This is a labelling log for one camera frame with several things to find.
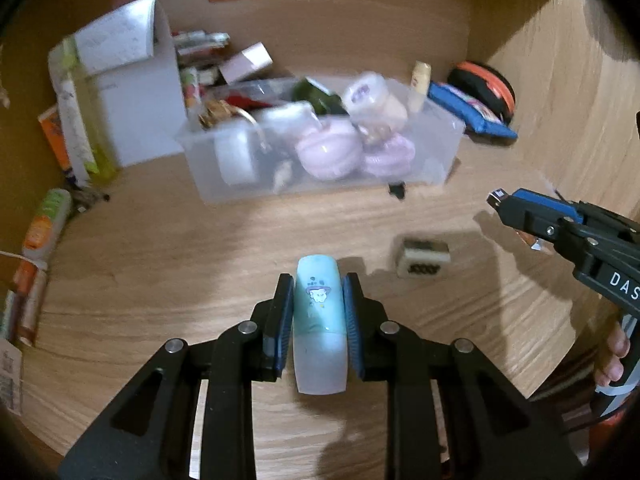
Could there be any teal cartoon tube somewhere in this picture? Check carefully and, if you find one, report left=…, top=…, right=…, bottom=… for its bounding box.
left=293, top=255, right=348, bottom=396

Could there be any dark green bottle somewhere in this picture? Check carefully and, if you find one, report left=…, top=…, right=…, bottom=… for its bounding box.
left=292, top=77, right=348, bottom=116

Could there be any white cylindrical jar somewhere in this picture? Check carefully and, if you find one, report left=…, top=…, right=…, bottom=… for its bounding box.
left=215, top=129, right=258, bottom=185

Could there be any red gold ornament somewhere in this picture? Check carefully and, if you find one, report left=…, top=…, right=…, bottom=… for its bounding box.
left=198, top=94, right=271, bottom=153

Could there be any white tape roll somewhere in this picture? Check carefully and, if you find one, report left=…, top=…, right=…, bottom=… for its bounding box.
left=341, top=72, right=408, bottom=130

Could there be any person right hand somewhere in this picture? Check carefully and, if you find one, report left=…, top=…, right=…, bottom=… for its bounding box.
left=593, top=321, right=630, bottom=387

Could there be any black orange round case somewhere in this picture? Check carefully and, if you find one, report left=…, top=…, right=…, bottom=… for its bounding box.
left=447, top=61, right=516, bottom=126

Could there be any cream lotion bottle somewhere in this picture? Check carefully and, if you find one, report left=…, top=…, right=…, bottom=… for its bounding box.
left=407, top=61, right=432, bottom=114

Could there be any green orange snack packet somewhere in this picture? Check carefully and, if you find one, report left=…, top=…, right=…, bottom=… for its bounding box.
left=22, top=188, right=72, bottom=262

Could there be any clear plastic storage bin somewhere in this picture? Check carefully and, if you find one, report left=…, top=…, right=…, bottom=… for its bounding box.
left=177, top=76, right=465, bottom=202

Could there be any pink small box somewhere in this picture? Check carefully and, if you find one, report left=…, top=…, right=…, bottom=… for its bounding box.
left=219, top=42, right=272, bottom=84

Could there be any orange book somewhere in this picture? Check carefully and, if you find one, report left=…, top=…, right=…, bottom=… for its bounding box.
left=38, top=105, right=72, bottom=174

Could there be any white open book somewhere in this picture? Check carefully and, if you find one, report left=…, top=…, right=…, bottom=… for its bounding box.
left=48, top=0, right=186, bottom=185

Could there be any stack of books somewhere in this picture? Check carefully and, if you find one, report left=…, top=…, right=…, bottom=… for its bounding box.
left=172, top=29, right=231, bottom=110

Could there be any pink rope bundle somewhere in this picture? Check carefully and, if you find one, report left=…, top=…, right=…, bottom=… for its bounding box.
left=294, top=119, right=418, bottom=182

